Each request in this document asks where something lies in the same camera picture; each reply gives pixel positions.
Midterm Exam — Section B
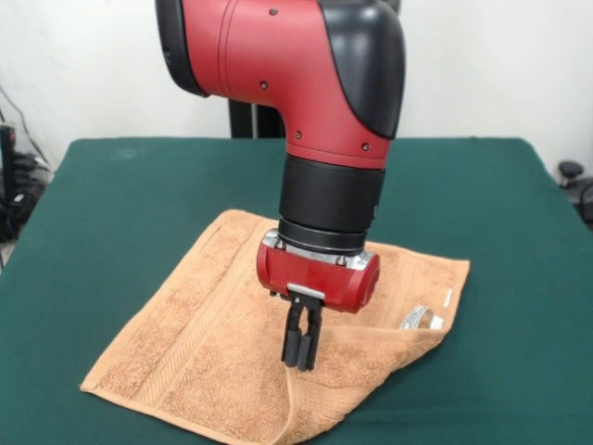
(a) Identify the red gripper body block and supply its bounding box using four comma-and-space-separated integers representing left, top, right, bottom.
257, 228, 382, 315

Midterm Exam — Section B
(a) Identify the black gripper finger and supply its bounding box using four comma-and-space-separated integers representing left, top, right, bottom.
296, 305, 324, 373
281, 299, 306, 368

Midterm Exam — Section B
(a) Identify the tan terry towel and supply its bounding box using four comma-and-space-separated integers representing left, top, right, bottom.
79, 209, 472, 445

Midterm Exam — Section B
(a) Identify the dark green table cloth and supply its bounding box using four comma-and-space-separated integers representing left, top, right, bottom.
0, 136, 593, 445

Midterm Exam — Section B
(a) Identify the black chair base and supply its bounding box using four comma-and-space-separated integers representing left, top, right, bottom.
557, 159, 593, 233

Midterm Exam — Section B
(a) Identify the black box device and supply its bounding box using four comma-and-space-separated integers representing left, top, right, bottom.
0, 123, 19, 205

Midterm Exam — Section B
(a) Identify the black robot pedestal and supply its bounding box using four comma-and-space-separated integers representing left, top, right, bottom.
228, 0, 404, 139

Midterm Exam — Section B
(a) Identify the black cable bundle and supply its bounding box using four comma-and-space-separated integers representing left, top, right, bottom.
0, 152, 51, 242

